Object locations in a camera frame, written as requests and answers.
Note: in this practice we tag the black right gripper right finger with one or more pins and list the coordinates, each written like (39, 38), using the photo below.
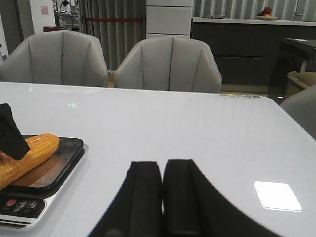
(193, 207)

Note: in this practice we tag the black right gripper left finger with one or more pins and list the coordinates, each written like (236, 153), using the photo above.
(136, 209)

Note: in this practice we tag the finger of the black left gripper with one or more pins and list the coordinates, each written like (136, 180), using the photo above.
(12, 142)

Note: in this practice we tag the orange corn cob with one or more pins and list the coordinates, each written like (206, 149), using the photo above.
(42, 147)

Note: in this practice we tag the black and silver kitchen scale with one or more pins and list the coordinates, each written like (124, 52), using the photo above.
(24, 202)

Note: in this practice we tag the left grey upholstered chair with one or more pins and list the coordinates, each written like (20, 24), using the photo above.
(58, 57)

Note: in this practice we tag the grey upholstered chair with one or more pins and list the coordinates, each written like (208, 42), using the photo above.
(58, 57)
(170, 64)

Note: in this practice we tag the right grey upholstered chair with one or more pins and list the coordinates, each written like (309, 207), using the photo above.
(170, 64)

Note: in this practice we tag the dark sideboard counter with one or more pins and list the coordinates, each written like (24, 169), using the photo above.
(245, 51)

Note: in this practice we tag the white drawer cabinet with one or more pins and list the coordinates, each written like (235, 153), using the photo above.
(168, 18)

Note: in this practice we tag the fruit bowl on counter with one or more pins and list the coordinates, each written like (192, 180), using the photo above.
(266, 14)

